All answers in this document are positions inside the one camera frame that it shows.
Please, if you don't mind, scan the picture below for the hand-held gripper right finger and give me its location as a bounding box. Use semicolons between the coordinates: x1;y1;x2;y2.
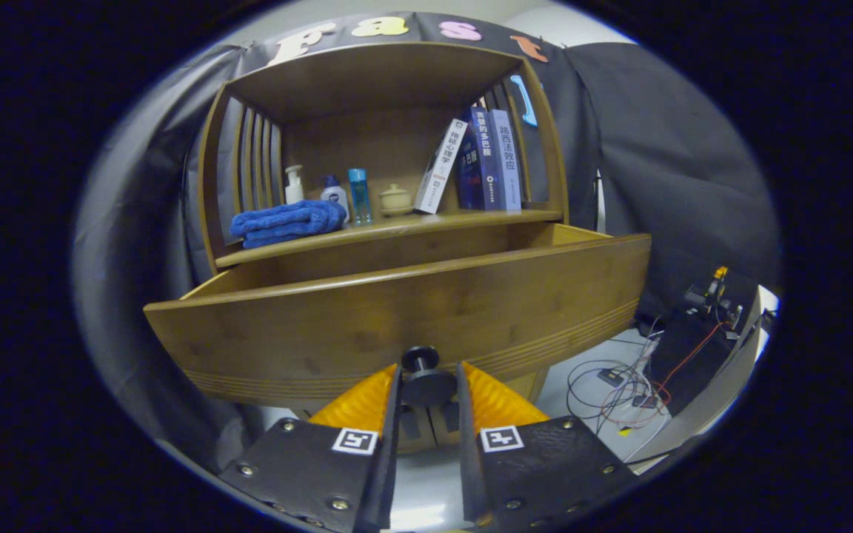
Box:
456;361;638;530

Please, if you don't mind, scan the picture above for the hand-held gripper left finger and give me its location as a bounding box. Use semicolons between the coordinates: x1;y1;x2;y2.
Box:
218;363;403;533

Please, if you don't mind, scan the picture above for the wooden drawer with black knob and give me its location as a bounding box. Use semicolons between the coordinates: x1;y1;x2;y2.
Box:
144;222;653;409

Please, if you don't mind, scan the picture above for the wooden cabinet door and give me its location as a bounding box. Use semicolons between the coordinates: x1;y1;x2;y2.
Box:
397;406;432;454
430;369;550;449

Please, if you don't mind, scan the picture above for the wooden countertop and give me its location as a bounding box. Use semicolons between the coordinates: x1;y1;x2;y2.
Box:
215;209;564;269

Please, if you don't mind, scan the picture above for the wooden cabinet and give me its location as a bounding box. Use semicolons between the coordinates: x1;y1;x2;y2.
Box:
197;41;570;454

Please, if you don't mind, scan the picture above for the white table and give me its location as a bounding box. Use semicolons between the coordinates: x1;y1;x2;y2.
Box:
623;285;779;466

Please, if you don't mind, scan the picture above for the folded blue towel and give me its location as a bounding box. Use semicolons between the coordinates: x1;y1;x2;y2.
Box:
230;200;348;249

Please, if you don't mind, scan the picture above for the cream lidded teacup with saucer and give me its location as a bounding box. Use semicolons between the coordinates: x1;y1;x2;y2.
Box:
378;183;414;217

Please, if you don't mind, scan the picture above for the clear blue bottle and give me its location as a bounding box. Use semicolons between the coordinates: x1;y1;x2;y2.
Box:
347;168;373;226

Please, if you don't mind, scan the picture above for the white bottle with blue cap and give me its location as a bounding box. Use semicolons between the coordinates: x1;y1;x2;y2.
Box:
321;174;350;223

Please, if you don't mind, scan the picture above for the white pump bottle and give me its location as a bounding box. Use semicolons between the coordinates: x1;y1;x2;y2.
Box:
284;164;306;206

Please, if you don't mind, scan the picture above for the black and orange device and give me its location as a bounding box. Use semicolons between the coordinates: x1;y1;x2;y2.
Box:
684;266;746;341

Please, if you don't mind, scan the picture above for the white book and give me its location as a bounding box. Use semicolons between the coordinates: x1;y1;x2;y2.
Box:
414;118;469;215

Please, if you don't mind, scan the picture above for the dark blue book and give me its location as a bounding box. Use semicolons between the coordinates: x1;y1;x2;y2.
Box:
456;106;507;212

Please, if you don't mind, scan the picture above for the light blue book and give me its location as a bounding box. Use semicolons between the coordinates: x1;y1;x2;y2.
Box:
489;110;523;212

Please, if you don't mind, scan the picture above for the black backdrop cloth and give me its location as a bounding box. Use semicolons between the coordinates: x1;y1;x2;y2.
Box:
71;11;783;475

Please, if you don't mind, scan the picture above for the bundle of floor cables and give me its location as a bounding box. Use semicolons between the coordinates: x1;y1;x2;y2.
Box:
566;315;727;438

